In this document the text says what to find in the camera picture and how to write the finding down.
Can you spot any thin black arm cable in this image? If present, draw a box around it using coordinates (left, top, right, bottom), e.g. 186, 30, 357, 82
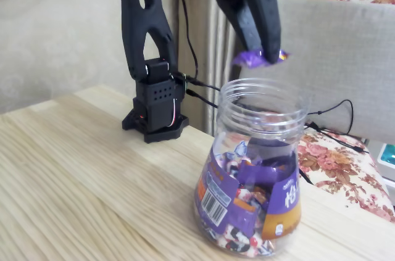
178, 0, 200, 81

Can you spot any floral upholstered white chair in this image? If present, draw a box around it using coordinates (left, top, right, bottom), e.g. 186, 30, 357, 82
277, 0, 395, 223

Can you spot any clear plastic candy jar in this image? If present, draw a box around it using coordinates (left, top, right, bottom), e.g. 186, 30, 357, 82
193, 78, 310, 257

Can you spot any black cable with barrel plug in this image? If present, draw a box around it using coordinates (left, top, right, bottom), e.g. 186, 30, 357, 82
185, 75, 222, 91

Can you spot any black cable with angled plug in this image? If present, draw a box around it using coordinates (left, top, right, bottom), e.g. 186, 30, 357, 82
186, 88, 219, 107

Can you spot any black cable with USB plug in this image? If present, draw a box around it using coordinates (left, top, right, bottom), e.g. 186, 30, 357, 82
305, 121, 370, 154

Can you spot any white box with teal content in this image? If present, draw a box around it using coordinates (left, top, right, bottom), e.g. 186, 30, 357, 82
376, 143, 395, 178

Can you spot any beige curtain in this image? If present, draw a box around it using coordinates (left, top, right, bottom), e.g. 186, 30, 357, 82
177, 0, 247, 137

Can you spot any thin black looping cable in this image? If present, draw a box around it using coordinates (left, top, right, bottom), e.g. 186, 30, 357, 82
308, 99, 354, 135

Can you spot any grey fabric cushion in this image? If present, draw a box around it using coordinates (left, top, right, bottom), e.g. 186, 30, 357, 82
239, 0, 395, 144

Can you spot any purple orange candy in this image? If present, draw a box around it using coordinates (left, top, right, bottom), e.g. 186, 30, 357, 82
231, 47, 291, 69

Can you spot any red white servo wire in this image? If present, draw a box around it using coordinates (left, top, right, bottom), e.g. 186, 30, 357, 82
168, 97, 179, 128

